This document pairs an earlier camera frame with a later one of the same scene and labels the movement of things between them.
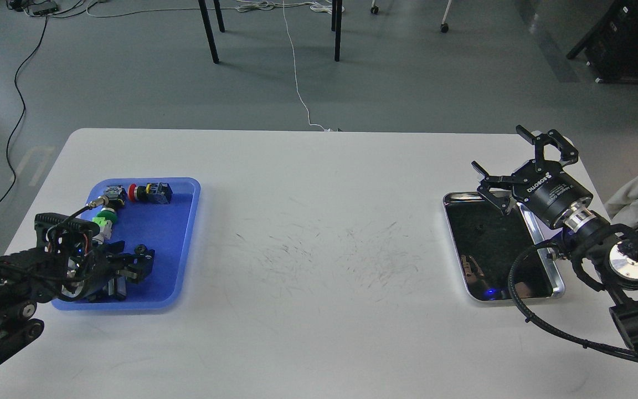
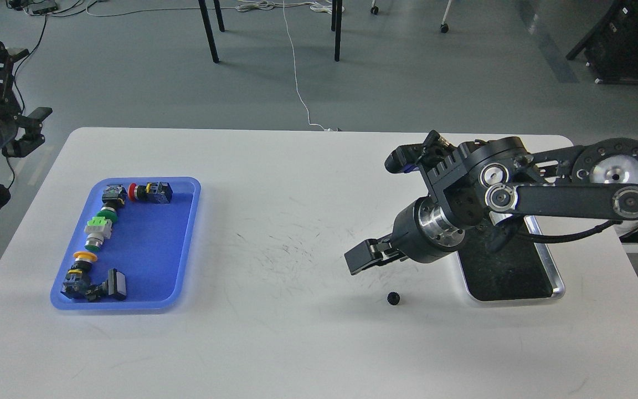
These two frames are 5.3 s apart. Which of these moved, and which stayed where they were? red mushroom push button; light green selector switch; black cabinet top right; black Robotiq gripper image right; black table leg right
Moved: black Robotiq gripper image right
Stayed: black table leg right; light green selector switch; black cabinet top right; red mushroom push button
